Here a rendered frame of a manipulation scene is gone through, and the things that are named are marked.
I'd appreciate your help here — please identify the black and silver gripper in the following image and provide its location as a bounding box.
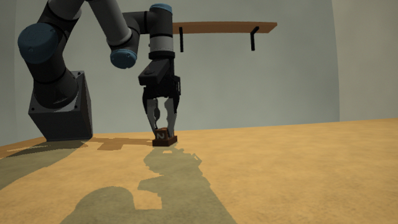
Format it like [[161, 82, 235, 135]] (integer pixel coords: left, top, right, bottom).
[[142, 50, 181, 137]]

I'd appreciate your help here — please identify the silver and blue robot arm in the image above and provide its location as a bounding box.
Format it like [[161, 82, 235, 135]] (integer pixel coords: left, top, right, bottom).
[[17, 0, 174, 109]]

